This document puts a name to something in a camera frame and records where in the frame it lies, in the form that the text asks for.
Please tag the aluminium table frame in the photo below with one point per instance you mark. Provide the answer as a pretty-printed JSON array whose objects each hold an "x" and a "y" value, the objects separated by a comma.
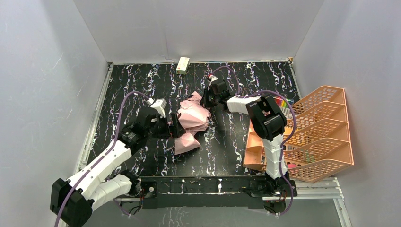
[{"x": 222, "y": 145}]

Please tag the orange plastic desk organizer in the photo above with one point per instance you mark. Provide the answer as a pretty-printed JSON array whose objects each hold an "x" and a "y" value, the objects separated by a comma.
[{"x": 321, "y": 146}]

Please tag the pink and black folding umbrella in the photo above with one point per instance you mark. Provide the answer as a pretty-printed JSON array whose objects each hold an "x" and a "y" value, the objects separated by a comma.
[{"x": 194, "y": 118}]

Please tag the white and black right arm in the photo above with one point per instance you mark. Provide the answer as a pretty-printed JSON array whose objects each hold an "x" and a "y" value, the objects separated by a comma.
[{"x": 265, "y": 139}]

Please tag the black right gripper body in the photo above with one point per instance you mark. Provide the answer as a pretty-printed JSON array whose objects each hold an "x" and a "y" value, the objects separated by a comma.
[{"x": 210, "y": 97}]

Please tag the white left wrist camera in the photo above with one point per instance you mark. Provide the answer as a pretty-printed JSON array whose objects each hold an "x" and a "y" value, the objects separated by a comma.
[{"x": 159, "y": 105}]

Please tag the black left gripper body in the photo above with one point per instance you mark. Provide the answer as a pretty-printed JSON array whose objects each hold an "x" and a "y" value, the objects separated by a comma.
[{"x": 173, "y": 126}]

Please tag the pack of coloured markers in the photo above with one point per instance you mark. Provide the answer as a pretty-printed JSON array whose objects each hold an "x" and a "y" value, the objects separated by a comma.
[{"x": 283, "y": 107}]

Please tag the small white box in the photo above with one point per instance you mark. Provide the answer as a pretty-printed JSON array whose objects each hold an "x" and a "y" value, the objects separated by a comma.
[{"x": 183, "y": 65}]

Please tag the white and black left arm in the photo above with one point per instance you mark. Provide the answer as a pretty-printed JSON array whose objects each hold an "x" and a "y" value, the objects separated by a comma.
[{"x": 73, "y": 200}]

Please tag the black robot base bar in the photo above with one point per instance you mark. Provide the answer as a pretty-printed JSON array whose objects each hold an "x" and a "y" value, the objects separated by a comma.
[{"x": 212, "y": 191}]

